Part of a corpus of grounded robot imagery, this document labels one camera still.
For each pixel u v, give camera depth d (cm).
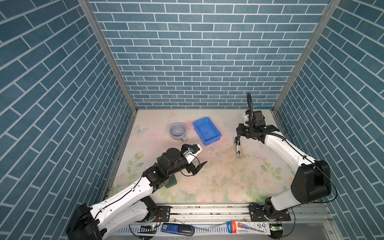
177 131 103
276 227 74
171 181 85
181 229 74
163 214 73
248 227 69
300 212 75
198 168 66
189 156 61
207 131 108
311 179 44
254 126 67
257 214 73
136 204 61
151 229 72
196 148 61
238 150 94
